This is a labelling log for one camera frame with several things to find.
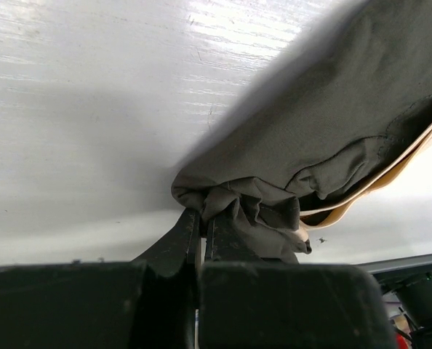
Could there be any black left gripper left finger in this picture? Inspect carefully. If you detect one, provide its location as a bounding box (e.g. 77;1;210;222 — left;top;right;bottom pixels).
0;209;200;348

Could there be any aluminium front rail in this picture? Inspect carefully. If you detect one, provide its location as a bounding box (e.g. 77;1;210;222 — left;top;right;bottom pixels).
356;254;432;284

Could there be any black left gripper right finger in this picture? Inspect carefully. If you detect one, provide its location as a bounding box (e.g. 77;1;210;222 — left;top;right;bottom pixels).
199;216;396;348

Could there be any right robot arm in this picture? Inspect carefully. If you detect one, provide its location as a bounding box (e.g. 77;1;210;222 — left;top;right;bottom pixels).
384;273;432;348

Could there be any dark grey underwear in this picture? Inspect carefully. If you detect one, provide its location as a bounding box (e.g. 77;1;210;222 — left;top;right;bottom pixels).
172;1;432;263

